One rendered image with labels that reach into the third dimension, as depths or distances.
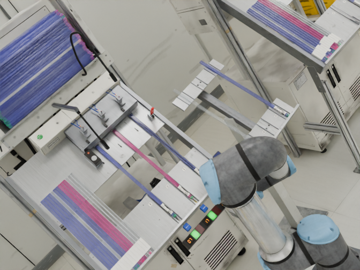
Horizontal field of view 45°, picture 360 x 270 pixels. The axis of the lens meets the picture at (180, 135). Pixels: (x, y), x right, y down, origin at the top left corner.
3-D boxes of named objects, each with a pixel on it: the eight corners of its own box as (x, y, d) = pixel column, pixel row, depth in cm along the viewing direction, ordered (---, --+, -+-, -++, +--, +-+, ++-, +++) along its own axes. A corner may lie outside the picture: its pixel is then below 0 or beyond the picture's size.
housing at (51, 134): (122, 94, 220) (119, 79, 207) (47, 160, 204) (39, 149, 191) (111, 84, 222) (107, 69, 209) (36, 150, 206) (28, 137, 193)
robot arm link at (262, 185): (272, 189, 150) (256, 162, 154) (244, 205, 152) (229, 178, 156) (274, 192, 158) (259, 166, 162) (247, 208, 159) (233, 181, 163)
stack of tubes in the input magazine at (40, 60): (96, 57, 204) (59, 7, 192) (9, 129, 187) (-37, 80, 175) (87, 58, 214) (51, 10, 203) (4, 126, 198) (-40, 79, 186)
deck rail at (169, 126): (229, 175, 201) (230, 170, 196) (226, 178, 201) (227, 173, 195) (119, 85, 221) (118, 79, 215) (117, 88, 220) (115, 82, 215)
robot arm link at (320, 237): (354, 254, 137) (339, 226, 131) (316, 274, 139) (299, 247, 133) (338, 230, 148) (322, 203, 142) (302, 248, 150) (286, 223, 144)
